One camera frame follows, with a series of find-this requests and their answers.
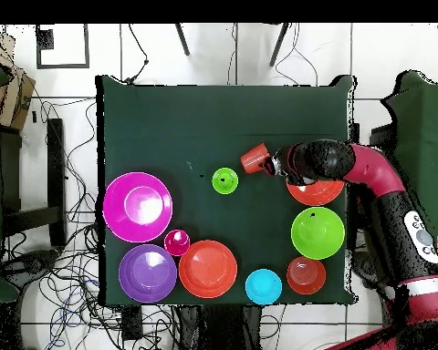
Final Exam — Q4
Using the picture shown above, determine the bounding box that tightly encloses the orange cup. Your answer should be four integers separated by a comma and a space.
239, 142, 271, 175

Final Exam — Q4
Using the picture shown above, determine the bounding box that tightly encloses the green cup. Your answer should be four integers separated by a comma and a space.
211, 167, 239, 195

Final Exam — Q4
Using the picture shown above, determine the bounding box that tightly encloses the wide orange bowl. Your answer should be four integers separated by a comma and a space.
178, 239, 239, 300
286, 178, 346, 207

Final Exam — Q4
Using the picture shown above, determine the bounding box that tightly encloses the crimson red cup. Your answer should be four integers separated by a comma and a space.
163, 229, 192, 257

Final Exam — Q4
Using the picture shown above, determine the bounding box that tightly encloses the purple bowl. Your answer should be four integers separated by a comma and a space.
118, 243, 179, 304

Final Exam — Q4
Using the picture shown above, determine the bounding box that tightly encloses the dark green tablecloth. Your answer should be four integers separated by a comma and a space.
95, 74, 356, 307

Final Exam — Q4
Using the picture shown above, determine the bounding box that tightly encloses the green bowl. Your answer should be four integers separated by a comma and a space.
290, 206, 346, 261

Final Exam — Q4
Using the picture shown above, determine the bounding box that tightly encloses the small deep orange bowl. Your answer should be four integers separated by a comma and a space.
287, 255, 327, 295

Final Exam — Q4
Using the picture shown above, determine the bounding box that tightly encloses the small blue bowl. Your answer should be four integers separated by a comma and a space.
245, 268, 283, 306

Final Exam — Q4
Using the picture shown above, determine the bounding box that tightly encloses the large pink bowl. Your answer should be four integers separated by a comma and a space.
102, 171, 173, 244

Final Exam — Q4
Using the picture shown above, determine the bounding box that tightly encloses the black power box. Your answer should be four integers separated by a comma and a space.
120, 305, 144, 342

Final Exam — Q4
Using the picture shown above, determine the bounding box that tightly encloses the cardboard box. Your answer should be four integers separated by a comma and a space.
0, 28, 37, 131

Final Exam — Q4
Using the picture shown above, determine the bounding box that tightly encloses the black stand frame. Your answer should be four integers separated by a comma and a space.
0, 118, 68, 249
368, 123, 397, 148

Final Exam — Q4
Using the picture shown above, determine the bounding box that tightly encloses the grey pedestal leg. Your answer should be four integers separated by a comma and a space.
1, 249, 61, 289
351, 251, 388, 289

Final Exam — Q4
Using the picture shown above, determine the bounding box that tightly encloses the black camera tripod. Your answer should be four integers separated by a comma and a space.
173, 23, 292, 67

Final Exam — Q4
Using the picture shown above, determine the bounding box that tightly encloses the black cable with plug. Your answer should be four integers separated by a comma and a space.
122, 23, 150, 86

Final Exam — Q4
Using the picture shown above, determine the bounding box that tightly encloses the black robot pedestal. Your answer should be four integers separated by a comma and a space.
174, 304, 278, 350

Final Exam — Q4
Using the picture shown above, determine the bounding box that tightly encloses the tangle of black cables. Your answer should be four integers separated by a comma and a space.
0, 98, 180, 350

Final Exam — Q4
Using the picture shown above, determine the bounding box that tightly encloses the black square floor frame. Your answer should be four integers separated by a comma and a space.
35, 23, 90, 69

